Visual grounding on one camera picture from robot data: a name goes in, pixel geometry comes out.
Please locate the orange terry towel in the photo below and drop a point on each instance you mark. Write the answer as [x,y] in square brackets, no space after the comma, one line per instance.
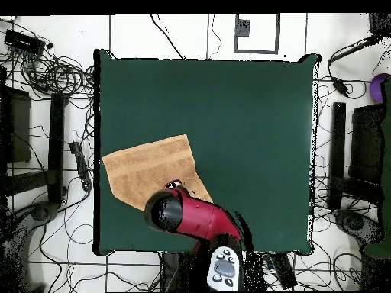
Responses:
[146,164]

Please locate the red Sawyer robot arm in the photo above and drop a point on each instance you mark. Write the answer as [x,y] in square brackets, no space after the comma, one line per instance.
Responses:
[198,216]

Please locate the dark flat panel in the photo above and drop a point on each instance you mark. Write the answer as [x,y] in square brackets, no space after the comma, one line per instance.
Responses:
[18,128]
[366,143]

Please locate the black power strip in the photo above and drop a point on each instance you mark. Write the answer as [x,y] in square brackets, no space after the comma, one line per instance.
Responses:
[284,271]
[82,168]

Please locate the dark green table cloth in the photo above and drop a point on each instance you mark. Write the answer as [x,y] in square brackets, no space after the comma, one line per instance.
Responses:
[244,122]

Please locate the black upright bar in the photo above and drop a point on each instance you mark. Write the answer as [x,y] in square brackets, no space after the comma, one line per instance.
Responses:
[337,146]
[56,146]

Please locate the black power adapter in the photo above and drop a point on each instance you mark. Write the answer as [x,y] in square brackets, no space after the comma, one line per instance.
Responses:
[340,87]

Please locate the black rod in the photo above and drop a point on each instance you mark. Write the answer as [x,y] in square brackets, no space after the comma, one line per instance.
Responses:
[351,50]

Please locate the purple bowl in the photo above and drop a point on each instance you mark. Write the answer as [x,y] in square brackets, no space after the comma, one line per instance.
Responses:
[376,88]

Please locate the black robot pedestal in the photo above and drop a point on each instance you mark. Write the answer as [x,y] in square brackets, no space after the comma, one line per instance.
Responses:
[171,271]

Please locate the black network switch box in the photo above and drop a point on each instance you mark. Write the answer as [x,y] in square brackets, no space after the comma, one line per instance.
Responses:
[24,42]

